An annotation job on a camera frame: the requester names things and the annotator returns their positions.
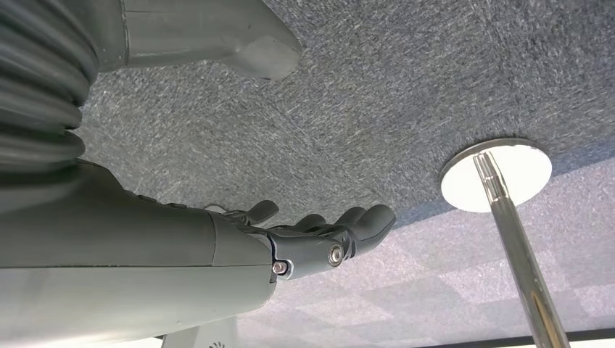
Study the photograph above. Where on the chrome stanchion post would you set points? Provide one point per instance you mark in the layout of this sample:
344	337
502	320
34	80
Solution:
519	259

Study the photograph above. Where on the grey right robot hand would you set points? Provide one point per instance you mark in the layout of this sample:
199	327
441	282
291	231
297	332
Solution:
120	269

